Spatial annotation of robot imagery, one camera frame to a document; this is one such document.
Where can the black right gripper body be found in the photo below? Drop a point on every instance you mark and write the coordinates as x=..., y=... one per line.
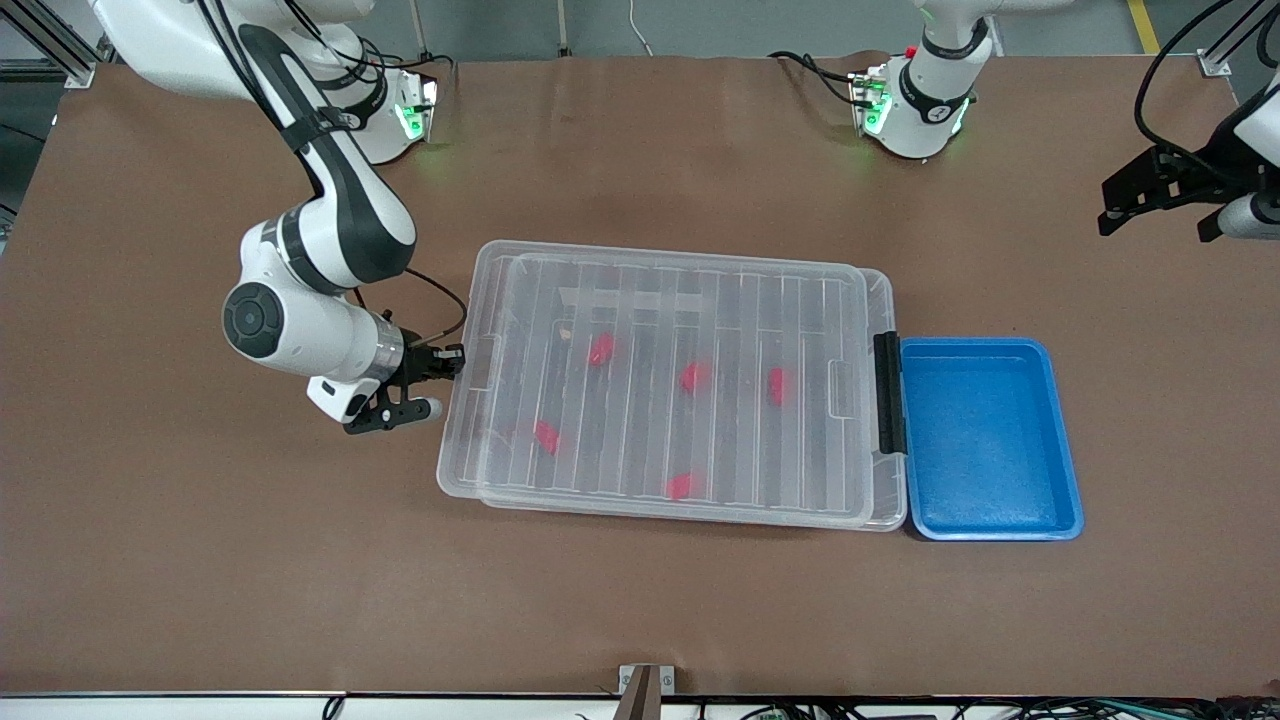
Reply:
x=421, y=361

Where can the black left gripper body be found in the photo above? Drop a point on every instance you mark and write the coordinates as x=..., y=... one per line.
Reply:
x=1186, y=181

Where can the clear plastic box lid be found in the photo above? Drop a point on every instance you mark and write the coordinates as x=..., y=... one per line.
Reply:
x=460, y=440

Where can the small red block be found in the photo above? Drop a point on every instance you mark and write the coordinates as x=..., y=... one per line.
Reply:
x=601, y=349
x=682, y=486
x=694, y=377
x=545, y=437
x=778, y=386

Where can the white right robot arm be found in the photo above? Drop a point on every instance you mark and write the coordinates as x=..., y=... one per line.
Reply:
x=320, y=340

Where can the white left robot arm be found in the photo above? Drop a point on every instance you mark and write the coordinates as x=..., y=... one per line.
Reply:
x=930, y=100

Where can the black box latch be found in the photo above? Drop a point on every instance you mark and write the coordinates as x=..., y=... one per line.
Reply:
x=891, y=395

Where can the clear plastic box base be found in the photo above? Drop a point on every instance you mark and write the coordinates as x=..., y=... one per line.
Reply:
x=886, y=490

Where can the diagonal aluminium strut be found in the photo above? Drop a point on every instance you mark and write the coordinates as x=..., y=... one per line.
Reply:
x=1250, y=22

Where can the blue plastic tray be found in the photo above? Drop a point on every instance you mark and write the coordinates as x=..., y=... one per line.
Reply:
x=985, y=440

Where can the brown table cover sheet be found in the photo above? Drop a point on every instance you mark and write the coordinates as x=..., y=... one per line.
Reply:
x=640, y=600

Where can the thin grey pole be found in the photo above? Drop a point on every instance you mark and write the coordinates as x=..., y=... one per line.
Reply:
x=563, y=28
x=417, y=30

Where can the small metal corner bracket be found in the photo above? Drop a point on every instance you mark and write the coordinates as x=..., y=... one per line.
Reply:
x=1214, y=66

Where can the grey metal edge bracket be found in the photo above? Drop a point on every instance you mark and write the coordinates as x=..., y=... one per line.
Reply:
x=625, y=680

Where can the aluminium extrusion frame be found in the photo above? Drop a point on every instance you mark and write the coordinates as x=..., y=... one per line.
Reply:
x=55, y=50

